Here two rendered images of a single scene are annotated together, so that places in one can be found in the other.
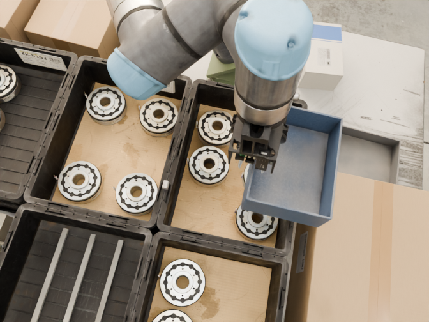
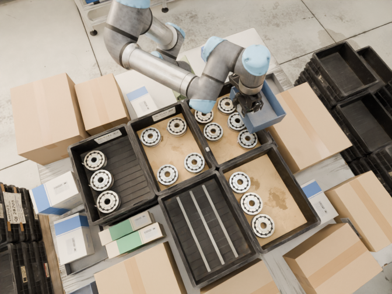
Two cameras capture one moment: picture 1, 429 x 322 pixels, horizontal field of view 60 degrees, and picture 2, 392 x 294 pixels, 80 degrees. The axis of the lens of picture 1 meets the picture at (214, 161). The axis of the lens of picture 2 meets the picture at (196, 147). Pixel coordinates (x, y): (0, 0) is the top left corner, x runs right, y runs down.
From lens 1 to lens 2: 0.39 m
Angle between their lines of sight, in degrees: 9
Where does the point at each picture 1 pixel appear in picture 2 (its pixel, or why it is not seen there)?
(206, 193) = (220, 143)
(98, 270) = (203, 203)
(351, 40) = not seen: hidden behind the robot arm
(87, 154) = (159, 163)
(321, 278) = (289, 142)
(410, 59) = (251, 35)
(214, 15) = (227, 65)
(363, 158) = not seen: hidden behind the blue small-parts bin
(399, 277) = (314, 122)
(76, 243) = (185, 199)
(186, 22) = (218, 73)
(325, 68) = not seen: hidden behind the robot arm
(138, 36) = (201, 89)
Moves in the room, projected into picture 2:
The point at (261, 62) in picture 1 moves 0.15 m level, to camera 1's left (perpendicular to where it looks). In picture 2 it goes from (260, 70) to (211, 92)
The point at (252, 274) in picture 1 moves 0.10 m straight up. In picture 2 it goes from (261, 161) to (266, 154)
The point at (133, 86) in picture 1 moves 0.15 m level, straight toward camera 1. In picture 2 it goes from (208, 108) to (249, 135)
